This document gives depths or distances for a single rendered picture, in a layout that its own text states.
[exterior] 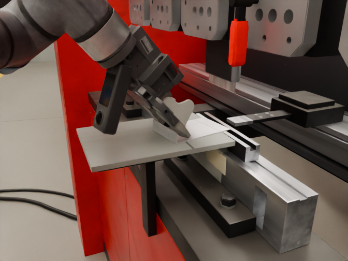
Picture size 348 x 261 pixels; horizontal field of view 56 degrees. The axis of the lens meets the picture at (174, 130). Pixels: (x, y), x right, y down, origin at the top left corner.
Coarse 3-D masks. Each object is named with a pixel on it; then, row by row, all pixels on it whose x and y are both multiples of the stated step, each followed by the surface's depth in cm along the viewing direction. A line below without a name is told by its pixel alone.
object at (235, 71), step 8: (208, 40) 65; (216, 40) 62; (224, 40) 60; (208, 48) 66; (216, 48) 63; (224, 48) 60; (208, 56) 66; (216, 56) 63; (224, 56) 60; (208, 64) 67; (216, 64) 63; (224, 64) 61; (208, 72) 67; (216, 72) 64; (224, 72) 61; (232, 72) 59; (240, 72) 60; (216, 80) 66; (224, 80) 63; (232, 80) 60; (224, 88) 64; (232, 88) 61
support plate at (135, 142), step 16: (192, 112) 75; (80, 128) 66; (128, 128) 66; (144, 128) 66; (96, 144) 58; (112, 144) 58; (128, 144) 58; (144, 144) 58; (160, 144) 58; (176, 144) 58; (192, 144) 58; (208, 144) 58; (224, 144) 59; (96, 160) 52; (112, 160) 52; (128, 160) 53; (144, 160) 54
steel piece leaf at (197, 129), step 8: (192, 120) 69; (160, 128) 62; (168, 128) 60; (192, 128) 65; (200, 128) 65; (208, 128) 65; (168, 136) 60; (176, 136) 58; (192, 136) 61; (200, 136) 61
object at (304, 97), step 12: (288, 96) 75; (300, 96) 75; (312, 96) 75; (276, 108) 77; (288, 108) 73; (300, 108) 70; (312, 108) 70; (324, 108) 70; (336, 108) 71; (228, 120) 69; (240, 120) 69; (252, 120) 69; (264, 120) 70; (288, 120) 74; (300, 120) 71; (312, 120) 70; (324, 120) 71; (336, 120) 73
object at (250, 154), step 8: (216, 120) 70; (232, 128) 66; (232, 136) 62; (240, 136) 62; (240, 144) 59; (248, 144) 60; (256, 144) 58; (232, 152) 62; (240, 152) 59; (248, 152) 58; (256, 152) 59; (248, 160) 58
